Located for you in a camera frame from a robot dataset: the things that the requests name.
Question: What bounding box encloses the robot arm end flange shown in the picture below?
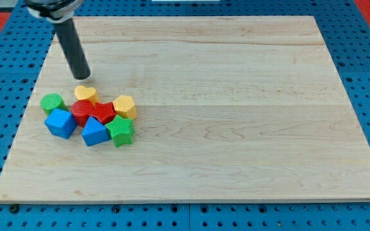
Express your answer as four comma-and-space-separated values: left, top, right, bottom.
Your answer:
24, 0, 84, 24

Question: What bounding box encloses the wooden board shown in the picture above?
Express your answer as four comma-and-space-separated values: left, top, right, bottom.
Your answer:
0, 16, 370, 205

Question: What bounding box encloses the yellow hexagon block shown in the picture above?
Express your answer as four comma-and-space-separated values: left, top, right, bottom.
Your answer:
112, 95, 137, 119

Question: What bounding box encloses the green star block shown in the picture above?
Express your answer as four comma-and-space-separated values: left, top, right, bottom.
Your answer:
105, 115, 135, 148

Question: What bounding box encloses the red star block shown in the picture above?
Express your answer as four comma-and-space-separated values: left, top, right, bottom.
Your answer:
89, 102, 116, 124

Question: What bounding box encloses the blue triangle block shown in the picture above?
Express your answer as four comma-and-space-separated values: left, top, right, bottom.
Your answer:
82, 117, 110, 146

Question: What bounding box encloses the red cylinder block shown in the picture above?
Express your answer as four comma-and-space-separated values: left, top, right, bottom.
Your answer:
71, 99, 94, 127

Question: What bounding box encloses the yellow heart block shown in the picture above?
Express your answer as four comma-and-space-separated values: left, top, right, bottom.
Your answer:
74, 85, 100, 105

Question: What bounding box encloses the blue cube block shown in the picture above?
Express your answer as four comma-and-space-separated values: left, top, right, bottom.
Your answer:
44, 108, 78, 139

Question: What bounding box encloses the green cylinder block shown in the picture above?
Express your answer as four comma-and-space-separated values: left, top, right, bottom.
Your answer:
40, 93, 67, 116

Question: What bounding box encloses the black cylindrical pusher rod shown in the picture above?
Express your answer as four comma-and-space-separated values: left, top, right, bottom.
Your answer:
54, 18, 91, 80

